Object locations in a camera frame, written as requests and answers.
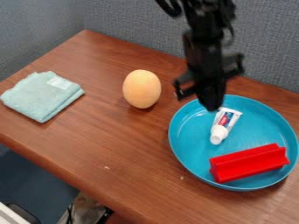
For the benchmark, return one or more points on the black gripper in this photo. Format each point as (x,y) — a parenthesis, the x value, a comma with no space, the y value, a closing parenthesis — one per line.
(209,69)

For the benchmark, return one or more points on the white toothpaste tube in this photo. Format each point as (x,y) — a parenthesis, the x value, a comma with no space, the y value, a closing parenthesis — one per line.
(224,121)

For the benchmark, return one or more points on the blue round plate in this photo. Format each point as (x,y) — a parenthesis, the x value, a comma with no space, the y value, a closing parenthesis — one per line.
(260,126)

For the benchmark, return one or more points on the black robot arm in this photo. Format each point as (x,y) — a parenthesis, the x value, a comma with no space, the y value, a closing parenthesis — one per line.
(208,17)

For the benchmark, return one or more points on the light green folded cloth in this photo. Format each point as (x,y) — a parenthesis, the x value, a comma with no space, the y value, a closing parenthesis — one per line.
(41,95)

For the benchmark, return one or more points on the orange egg-shaped object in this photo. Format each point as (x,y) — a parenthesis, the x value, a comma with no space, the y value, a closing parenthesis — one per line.
(141,88)

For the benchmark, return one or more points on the red plastic block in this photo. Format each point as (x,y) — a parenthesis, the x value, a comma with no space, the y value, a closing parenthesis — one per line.
(248,162)

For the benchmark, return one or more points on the grey bag under table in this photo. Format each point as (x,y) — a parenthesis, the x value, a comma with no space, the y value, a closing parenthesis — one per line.
(85,211)

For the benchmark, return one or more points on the white object bottom left corner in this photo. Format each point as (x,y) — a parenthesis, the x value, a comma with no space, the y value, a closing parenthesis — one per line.
(9,217)

